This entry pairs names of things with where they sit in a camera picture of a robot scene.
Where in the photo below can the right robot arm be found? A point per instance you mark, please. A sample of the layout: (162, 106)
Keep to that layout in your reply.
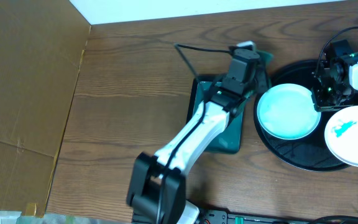
(350, 63)

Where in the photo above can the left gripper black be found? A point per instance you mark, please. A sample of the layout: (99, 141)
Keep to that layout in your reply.
(263, 74)

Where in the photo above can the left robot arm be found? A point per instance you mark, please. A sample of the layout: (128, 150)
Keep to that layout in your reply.
(157, 188)

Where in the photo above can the black round tray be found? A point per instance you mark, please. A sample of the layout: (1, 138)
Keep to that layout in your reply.
(308, 153)

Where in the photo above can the black rectangular water tray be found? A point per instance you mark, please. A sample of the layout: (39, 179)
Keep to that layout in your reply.
(227, 142)

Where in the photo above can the white plate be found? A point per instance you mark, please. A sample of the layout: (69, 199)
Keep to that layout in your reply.
(341, 135)
(287, 112)

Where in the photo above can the green yellow sponge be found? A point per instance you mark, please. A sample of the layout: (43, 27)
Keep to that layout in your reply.
(265, 58)

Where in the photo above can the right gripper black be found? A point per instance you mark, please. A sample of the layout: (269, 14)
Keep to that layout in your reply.
(319, 94)

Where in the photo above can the cardboard sheet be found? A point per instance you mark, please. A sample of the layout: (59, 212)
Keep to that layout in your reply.
(42, 43)

